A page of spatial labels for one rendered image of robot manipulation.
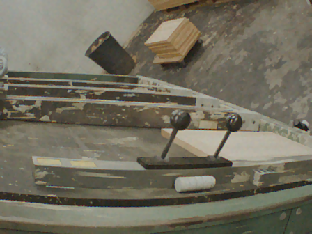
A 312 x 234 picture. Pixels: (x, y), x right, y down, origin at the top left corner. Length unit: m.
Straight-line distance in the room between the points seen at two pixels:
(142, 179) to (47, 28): 5.82
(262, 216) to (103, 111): 0.79
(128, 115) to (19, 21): 5.23
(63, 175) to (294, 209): 0.43
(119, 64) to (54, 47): 1.39
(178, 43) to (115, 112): 3.27
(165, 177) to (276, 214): 0.26
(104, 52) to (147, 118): 4.27
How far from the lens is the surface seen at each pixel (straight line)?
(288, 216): 0.66
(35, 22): 6.43
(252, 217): 0.58
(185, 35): 4.56
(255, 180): 0.86
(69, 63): 6.52
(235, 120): 0.75
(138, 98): 1.65
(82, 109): 1.23
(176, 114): 0.69
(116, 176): 0.72
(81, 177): 0.70
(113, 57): 5.60
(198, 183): 0.76
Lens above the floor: 1.86
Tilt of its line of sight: 26 degrees down
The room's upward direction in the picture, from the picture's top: 47 degrees counter-clockwise
